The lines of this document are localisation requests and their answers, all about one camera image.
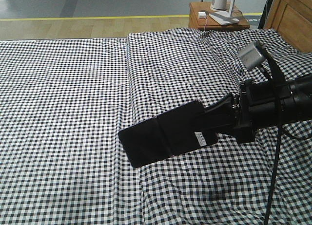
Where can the wooden nightstand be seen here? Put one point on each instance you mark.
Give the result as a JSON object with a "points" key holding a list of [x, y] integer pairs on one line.
{"points": [[210, 24]]}

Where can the black smartphone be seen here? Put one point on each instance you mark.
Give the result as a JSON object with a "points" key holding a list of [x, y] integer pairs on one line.
{"points": [[165, 135]]}

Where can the white charger adapter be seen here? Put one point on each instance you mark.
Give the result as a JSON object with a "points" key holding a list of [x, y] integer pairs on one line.
{"points": [[202, 15]]}

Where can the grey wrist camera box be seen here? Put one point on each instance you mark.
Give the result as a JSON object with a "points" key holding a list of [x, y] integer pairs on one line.
{"points": [[251, 55]]}

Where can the wooden headboard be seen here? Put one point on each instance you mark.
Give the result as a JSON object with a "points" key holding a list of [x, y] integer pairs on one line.
{"points": [[292, 19]]}

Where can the black white checkered bedsheet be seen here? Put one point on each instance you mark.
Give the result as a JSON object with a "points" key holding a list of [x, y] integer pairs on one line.
{"points": [[62, 103]]}

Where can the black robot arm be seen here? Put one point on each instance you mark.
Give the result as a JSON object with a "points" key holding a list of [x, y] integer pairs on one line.
{"points": [[301, 89]]}

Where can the white cylindrical appliance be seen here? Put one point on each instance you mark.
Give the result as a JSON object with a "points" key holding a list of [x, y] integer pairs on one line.
{"points": [[218, 5]]}

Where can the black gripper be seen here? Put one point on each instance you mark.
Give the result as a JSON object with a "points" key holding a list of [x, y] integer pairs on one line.
{"points": [[261, 105]]}

